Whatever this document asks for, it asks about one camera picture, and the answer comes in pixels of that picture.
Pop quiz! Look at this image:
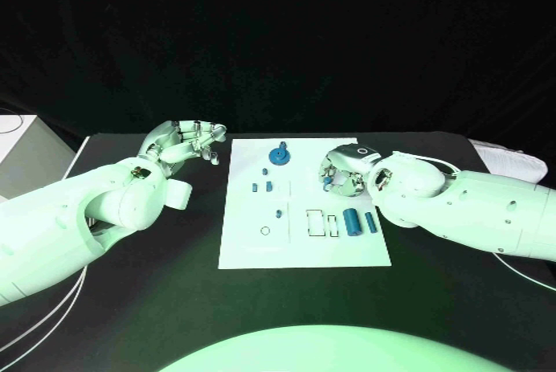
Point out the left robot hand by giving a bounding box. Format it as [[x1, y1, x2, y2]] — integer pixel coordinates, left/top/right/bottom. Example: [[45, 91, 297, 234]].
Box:
[[137, 119, 228, 178]]

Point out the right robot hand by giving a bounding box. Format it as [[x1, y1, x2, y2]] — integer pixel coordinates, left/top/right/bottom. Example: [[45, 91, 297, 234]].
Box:
[[318, 143, 383, 198]]

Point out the white task board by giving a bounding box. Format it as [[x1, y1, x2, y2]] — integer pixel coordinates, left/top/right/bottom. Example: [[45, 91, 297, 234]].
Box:
[[216, 137, 393, 270]]

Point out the blue gear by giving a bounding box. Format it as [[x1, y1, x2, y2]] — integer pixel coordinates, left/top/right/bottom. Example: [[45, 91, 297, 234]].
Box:
[[268, 140, 292, 166]]

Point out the large blue cylinder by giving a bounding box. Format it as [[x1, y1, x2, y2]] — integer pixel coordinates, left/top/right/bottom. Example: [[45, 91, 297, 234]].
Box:
[[341, 208, 364, 237]]

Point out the white cabinet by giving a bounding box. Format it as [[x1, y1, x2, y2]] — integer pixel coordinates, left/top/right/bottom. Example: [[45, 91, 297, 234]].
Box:
[[0, 114, 78, 200]]

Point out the white cloth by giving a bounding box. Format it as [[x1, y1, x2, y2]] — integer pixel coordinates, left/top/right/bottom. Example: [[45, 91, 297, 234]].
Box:
[[467, 138, 549, 184]]

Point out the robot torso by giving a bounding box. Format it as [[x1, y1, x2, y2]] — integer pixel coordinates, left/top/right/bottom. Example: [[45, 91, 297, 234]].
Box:
[[157, 324, 553, 372]]

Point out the black cable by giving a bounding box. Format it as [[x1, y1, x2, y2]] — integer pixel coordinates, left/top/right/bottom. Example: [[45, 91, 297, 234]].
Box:
[[0, 108, 26, 134]]

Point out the white cable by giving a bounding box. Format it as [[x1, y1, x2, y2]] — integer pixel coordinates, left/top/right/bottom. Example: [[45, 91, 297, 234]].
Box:
[[0, 272, 86, 372], [493, 251, 556, 295], [0, 260, 88, 353]]

